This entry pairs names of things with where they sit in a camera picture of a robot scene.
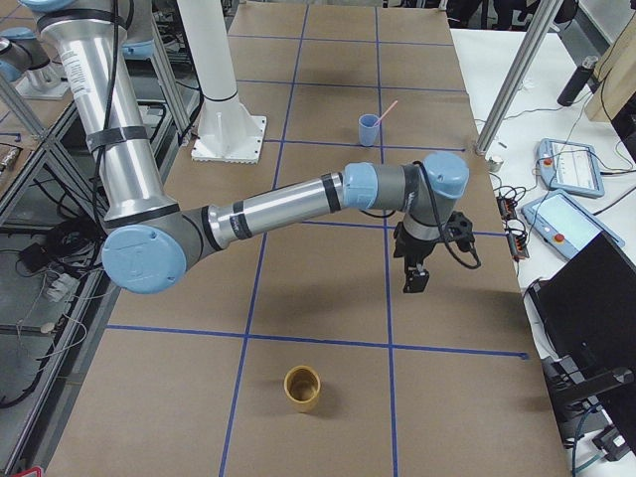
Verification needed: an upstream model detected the blue teach pendant near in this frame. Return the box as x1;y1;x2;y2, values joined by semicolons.
522;190;625;259

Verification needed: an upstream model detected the aluminium frame post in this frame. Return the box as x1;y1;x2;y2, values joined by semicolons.
474;0;562;157

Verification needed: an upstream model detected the black monitor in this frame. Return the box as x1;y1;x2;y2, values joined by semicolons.
530;233;635;375

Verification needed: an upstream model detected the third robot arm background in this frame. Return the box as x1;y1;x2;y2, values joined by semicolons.
1;27;69;100

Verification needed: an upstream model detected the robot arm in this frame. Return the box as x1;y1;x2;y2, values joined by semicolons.
28;1;475;294

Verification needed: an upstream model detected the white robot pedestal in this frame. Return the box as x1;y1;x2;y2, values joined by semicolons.
178;0;267;164

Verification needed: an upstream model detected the blue teach pendant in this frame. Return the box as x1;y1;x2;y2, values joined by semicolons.
536;138;605;198
522;190;625;259

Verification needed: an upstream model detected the bamboo wooden cup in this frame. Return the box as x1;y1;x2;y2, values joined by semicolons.
283;365;321;413

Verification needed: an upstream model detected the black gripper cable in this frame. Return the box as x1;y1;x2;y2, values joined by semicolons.
416;161;483;271

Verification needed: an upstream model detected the blue teach pendant far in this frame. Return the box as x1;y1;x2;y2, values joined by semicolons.
536;138;605;198

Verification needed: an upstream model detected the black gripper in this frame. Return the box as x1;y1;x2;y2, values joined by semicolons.
394;211;475;293

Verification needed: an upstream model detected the light blue plastic cup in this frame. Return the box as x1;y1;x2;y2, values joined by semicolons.
358;113;380;147

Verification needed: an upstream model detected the black water bottle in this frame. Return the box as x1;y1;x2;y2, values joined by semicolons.
556;56;599;107

